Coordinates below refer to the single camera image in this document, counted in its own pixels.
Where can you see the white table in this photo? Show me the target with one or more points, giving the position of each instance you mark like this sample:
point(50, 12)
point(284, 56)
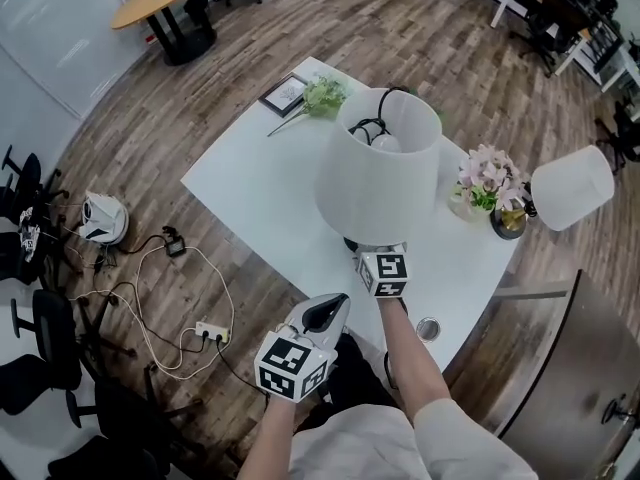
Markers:
point(270, 193)

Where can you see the white power strip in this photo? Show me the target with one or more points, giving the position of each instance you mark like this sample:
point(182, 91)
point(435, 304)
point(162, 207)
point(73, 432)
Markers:
point(212, 331)

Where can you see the person's white shirt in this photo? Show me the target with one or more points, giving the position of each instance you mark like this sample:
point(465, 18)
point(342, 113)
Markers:
point(380, 443)

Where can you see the black framed picture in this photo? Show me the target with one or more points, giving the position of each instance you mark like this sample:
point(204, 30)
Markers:
point(284, 94)

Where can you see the white shade lamp gold base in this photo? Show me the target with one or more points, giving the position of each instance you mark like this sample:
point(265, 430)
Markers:
point(572, 188)

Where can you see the grey metal cabinet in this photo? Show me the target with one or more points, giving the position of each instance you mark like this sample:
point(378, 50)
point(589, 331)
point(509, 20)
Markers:
point(575, 368)

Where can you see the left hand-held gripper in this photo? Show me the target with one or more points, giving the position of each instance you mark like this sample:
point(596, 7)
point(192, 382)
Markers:
point(292, 360)

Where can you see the black power adapter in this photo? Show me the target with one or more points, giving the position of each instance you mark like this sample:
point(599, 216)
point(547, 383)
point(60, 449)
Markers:
point(175, 247)

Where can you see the white round robot vacuum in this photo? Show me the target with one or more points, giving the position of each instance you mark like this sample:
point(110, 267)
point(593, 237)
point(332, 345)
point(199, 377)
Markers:
point(102, 218)

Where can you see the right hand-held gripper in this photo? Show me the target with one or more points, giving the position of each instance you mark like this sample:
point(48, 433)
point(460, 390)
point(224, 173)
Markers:
point(387, 273)

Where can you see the pink flowers in white pot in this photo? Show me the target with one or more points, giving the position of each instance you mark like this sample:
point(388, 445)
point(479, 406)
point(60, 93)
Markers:
point(485, 178)

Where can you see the person's black trousers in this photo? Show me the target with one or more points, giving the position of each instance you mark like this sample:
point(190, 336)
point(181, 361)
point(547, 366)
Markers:
point(357, 373)

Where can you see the person's right forearm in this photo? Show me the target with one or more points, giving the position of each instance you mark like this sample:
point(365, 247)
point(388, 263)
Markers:
point(407, 348)

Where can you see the white shade lamp black base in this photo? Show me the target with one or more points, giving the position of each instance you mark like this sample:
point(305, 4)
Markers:
point(375, 193)

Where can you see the green artificial flower bouquet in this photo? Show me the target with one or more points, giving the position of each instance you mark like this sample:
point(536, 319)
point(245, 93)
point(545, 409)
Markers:
point(322, 95)

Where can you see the person's left forearm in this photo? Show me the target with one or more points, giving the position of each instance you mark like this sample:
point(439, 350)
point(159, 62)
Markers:
point(272, 433)

